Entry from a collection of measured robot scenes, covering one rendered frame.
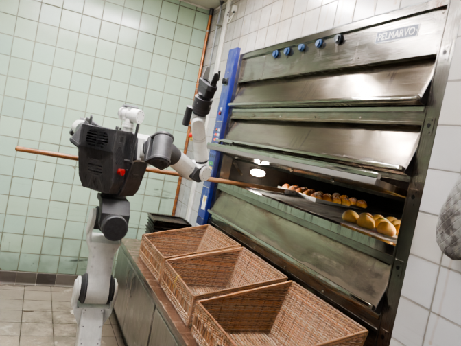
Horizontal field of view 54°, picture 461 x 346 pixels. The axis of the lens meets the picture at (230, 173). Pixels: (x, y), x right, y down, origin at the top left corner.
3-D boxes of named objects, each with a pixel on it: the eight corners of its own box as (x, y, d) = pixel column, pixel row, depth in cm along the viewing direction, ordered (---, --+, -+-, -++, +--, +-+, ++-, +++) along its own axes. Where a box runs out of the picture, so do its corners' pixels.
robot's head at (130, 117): (134, 127, 214) (137, 108, 213) (116, 123, 218) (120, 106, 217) (142, 129, 220) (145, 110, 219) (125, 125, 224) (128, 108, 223)
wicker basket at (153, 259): (202, 260, 330) (210, 223, 328) (234, 288, 278) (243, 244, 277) (136, 255, 310) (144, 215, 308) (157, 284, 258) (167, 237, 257)
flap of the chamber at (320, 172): (205, 147, 324) (230, 156, 332) (374, 185, 160) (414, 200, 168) (206, 144, 324) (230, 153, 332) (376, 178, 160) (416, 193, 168)
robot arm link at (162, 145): (179, 167, 210) (162, 153, 200) (163, 171, 214) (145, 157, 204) (182, 147, 216) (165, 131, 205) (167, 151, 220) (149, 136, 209)
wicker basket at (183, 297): (235, 290, 275) (244, 246, 274) (279, 331, 223) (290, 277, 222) (158, 285, 257) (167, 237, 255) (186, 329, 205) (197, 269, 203)
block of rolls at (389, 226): (427, 231, 247) (429, 221, 247) (510, 257, 204) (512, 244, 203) (336, 217, 223) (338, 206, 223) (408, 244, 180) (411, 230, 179)
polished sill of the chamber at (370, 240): (225, 185, 334) (226, 180, 334) (405, 258, 169) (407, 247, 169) (217, 184, 332) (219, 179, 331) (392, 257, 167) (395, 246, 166)
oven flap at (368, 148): (225, 143, 330) (239, 120, 331) (407, 176, 166) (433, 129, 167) (220, 140, 328) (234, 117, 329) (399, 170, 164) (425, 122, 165)
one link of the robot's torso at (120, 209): (127, 243, 203) (134, 204, 202) (98, 240, 198) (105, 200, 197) (118, 228, 229) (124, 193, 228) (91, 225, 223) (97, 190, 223)
